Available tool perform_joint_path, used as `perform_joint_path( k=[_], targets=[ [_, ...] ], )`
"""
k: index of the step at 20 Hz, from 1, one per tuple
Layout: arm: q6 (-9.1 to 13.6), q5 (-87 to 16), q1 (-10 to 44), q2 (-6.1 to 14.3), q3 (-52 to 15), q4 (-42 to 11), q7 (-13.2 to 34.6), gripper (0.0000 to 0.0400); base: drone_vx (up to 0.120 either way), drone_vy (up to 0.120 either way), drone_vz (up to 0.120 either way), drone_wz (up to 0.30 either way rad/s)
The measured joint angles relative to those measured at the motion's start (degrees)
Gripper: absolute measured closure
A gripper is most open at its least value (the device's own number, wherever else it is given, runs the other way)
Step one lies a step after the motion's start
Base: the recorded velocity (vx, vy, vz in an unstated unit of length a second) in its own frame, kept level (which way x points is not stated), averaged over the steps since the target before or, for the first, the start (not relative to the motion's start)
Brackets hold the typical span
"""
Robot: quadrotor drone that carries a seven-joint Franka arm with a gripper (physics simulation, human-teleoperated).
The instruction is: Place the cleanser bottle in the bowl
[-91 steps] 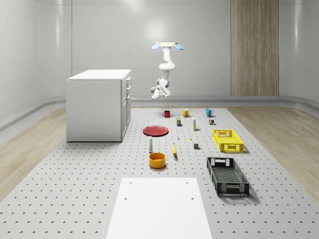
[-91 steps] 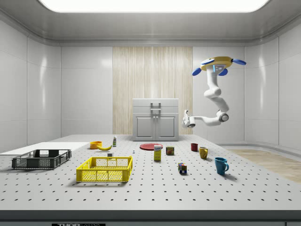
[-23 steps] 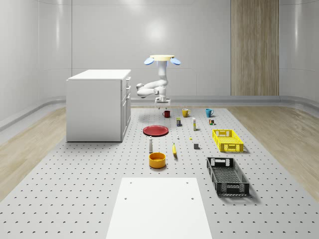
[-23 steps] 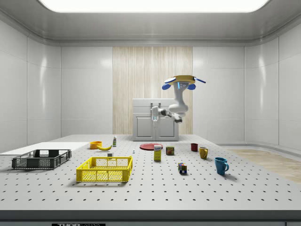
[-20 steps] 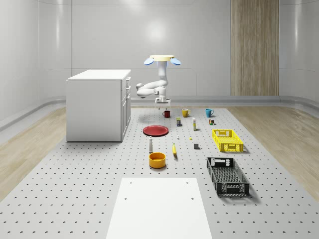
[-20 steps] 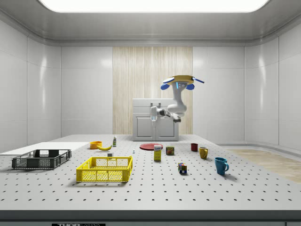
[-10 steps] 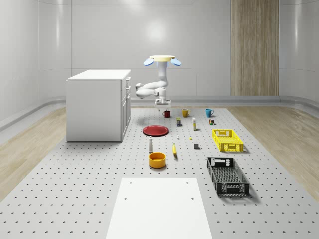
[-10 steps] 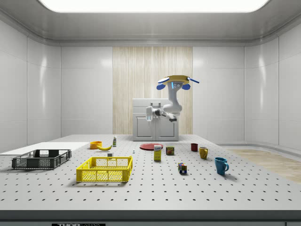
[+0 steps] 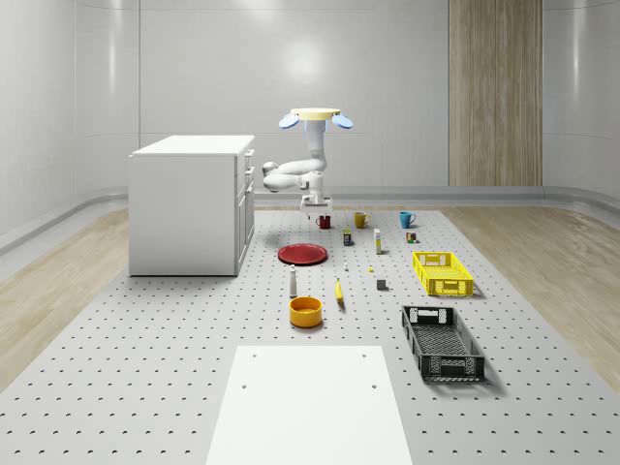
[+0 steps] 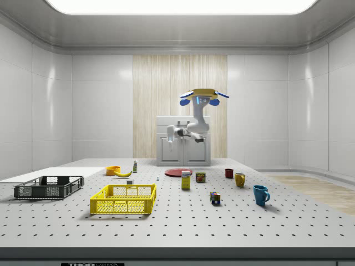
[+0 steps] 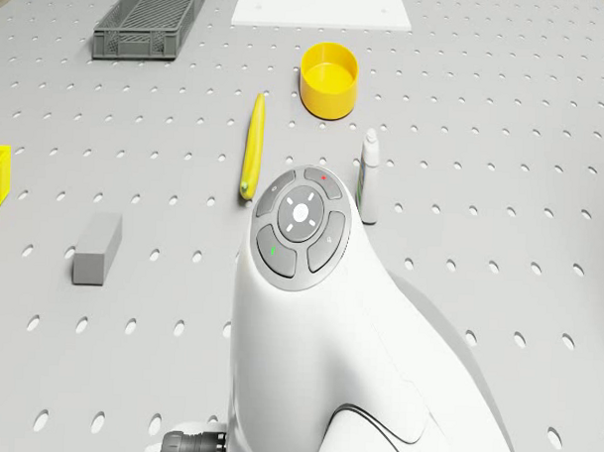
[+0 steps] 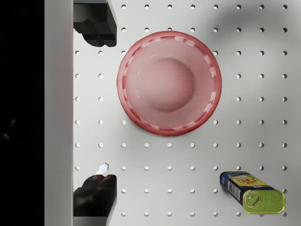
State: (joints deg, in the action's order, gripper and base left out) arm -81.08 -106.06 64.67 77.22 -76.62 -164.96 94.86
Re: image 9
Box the yellow basket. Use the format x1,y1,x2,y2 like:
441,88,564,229
412,250,476,297

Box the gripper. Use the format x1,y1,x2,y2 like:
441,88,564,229
299,194,334,221

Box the yellow bowl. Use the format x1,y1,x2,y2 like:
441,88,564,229
288,295,324,329

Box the white board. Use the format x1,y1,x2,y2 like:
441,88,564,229
204,344,415,465

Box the dark grey basket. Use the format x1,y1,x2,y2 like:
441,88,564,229
400,305,487,385

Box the red plate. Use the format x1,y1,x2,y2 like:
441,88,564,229
277,242,329,267

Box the white cabinet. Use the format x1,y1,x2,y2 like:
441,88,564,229
128,134,257,278

